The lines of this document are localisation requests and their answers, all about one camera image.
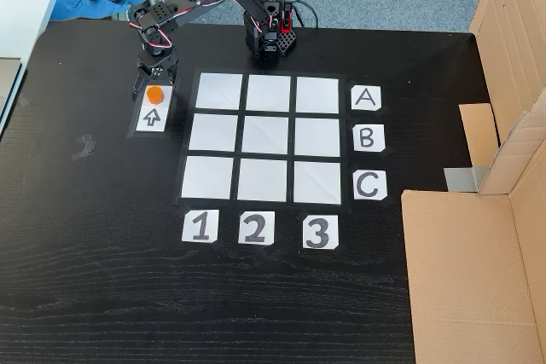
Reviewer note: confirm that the paper sheet number 3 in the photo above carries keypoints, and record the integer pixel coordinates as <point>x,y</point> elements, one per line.
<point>321,232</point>

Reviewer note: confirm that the brown cardboard screen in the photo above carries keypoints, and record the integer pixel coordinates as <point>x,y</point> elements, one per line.
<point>460,279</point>

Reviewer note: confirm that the paper sheet number 2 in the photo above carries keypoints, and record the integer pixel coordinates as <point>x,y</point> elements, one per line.
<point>256,227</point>

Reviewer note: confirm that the paper sheet number 1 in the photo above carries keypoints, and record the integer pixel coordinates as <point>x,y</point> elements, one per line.
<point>200,227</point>

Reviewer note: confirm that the paper sheet letter C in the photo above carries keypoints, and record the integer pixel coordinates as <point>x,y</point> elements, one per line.
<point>370,185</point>

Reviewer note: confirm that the white paper grid black tape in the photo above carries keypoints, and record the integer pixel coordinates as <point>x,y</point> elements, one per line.
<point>215,134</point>

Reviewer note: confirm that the crumpled tape scraps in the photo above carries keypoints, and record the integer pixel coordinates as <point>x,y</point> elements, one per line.
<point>85,148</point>

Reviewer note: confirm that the paper sheet letter B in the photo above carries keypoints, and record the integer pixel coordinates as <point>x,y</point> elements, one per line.
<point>369,138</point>

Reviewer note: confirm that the small tape scrap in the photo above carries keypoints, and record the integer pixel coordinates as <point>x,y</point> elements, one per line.
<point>23,102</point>

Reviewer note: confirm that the paper sheet letter A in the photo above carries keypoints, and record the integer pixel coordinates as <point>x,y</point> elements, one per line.
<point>366,99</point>

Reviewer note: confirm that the white arrow paper sheet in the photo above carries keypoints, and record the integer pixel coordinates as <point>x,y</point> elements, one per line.
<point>151,119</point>

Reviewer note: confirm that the round orange token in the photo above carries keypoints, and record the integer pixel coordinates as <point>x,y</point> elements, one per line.
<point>154,94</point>

